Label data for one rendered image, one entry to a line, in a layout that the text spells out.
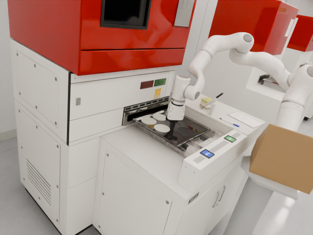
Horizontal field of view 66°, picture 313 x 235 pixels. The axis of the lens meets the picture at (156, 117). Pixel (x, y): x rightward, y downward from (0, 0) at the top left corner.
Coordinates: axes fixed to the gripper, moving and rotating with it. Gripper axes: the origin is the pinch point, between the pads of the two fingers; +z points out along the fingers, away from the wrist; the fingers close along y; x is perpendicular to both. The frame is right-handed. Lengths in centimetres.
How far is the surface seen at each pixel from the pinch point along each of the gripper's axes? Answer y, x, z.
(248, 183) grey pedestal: 44, -31, 22
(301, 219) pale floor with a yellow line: 149, -7, 93
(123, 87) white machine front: -31.4, 9.2, -19.1
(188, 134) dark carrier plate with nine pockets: 9.2, -6.6, 2.2
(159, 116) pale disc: -4.0, 15.3, 2.0
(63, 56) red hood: -63, -2, -36
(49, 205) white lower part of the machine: -72, 9, 71
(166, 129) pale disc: -4.3, -2.1, 1.9
